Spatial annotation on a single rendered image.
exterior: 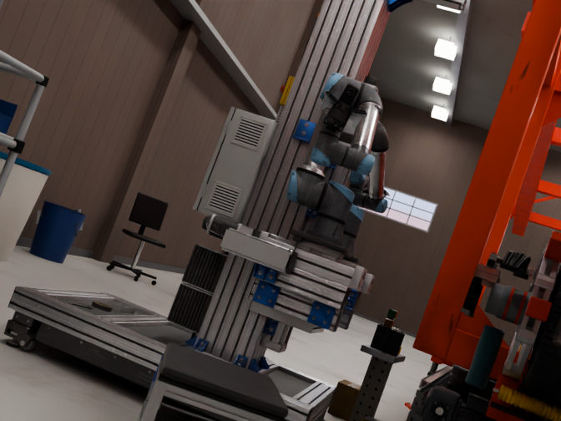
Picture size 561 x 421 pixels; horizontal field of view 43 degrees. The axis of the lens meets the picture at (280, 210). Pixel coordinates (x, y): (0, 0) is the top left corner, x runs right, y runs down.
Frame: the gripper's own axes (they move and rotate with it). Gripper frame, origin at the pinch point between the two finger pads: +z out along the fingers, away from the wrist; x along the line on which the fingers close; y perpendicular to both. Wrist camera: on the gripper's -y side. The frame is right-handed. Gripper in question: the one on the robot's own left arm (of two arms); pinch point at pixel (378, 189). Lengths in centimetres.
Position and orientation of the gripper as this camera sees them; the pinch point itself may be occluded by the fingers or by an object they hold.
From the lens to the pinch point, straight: 389.8
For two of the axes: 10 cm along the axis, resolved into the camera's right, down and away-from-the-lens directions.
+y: -4.6, 8.9, -0.1
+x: 7.9, 4.0, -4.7
